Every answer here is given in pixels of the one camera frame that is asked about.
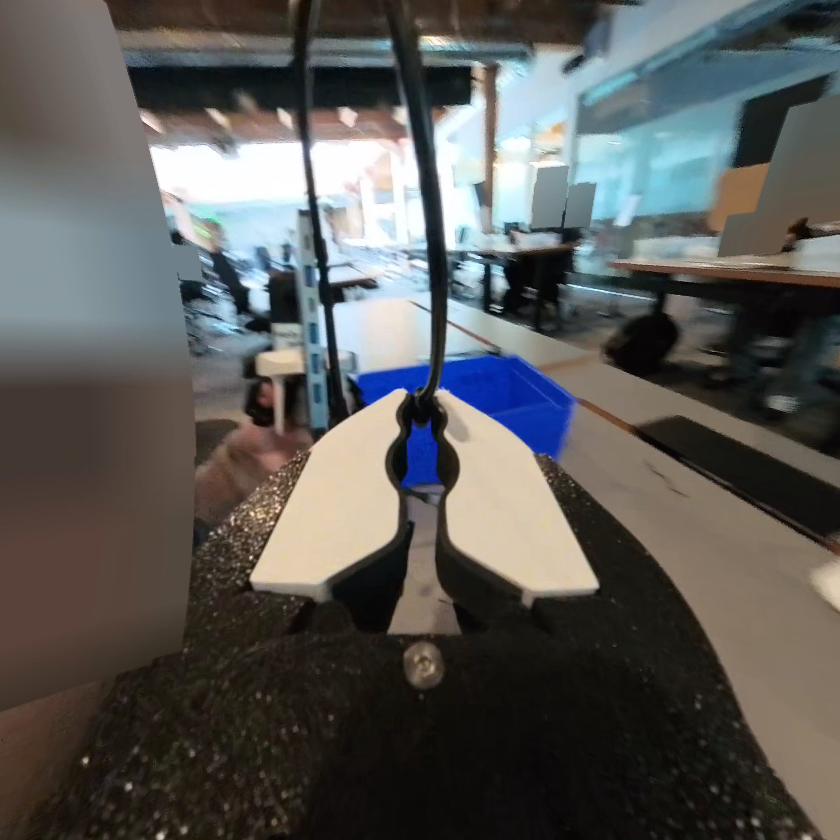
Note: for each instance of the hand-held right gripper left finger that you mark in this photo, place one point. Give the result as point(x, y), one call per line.
point(328, 512)

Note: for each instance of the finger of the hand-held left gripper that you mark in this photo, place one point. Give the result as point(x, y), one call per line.
point(279, 364)

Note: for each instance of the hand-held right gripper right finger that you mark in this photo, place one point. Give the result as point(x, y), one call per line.
point(512, 525)

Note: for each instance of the blue plastic bin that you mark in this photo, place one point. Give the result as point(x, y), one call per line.
point(499, 400)

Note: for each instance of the person's left forearm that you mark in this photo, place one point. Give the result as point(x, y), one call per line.
point(243, 472)

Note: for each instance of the black bag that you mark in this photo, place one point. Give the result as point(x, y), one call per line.
point(640, 344)

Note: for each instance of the wooden office desk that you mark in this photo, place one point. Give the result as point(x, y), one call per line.
point(525, 253)
point(722, 270)

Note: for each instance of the white object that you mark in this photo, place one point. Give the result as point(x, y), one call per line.
point(828, 584)

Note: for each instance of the brown cardboard sheet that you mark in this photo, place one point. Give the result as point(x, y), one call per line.
point(738, 197)

